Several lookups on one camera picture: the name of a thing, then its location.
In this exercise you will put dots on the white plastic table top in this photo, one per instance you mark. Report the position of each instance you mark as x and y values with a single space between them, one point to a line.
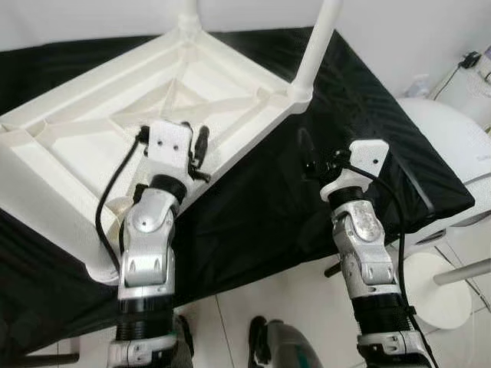
77 138

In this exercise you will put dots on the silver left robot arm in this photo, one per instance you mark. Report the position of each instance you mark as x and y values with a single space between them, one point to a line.
146 245

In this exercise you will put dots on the black table cloth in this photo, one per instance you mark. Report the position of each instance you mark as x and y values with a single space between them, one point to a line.
307 230

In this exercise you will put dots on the black metal table bar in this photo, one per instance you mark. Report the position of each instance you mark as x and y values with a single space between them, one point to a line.
333 269

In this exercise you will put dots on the white box appliance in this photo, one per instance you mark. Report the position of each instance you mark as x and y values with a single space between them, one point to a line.
468 88

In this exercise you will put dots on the black power plug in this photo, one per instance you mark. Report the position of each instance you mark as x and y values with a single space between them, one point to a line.
469 60

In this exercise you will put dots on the grey robot right leg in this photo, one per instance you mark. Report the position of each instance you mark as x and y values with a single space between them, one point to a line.
284 345

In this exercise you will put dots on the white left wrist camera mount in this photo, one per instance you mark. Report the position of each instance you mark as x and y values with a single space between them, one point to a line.
169 146

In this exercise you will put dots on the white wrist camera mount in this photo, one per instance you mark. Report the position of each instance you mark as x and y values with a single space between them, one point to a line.
368 157
169 146

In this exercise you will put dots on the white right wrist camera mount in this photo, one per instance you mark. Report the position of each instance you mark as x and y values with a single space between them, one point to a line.
368 157

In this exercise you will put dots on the white wall socket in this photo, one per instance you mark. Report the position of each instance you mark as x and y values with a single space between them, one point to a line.
418 86

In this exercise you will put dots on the dark table frame bar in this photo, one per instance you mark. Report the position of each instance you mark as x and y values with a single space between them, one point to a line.
50 358

